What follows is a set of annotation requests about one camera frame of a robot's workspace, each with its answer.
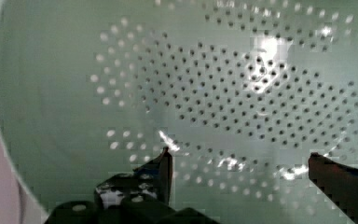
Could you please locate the green plastic strainer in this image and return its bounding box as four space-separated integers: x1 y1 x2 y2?
0 0 358 224

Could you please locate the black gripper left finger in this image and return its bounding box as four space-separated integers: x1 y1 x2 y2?
94 147 172 209

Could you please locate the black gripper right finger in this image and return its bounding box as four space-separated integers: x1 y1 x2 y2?
308 152 358 224

